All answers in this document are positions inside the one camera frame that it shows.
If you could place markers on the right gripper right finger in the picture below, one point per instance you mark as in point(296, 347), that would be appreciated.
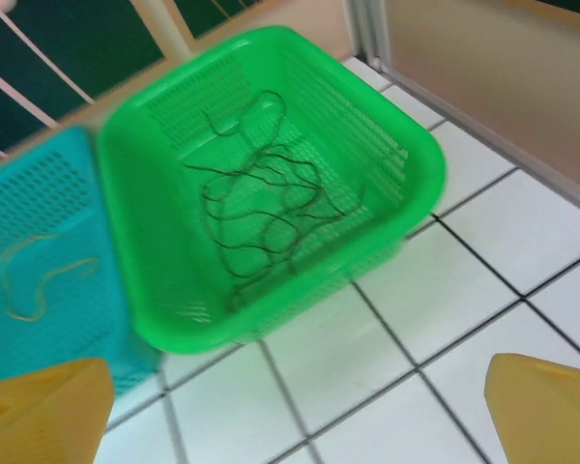
point(551, 420)

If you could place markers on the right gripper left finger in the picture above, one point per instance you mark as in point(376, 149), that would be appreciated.
point(43, 415)

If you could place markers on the teal plastic basket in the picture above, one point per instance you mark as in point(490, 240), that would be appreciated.
point(53, 203)

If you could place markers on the green plastic basket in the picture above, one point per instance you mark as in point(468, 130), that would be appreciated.
point(150, 217)

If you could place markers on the aluminium frame post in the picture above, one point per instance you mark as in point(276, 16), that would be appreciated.
point(369, 34)

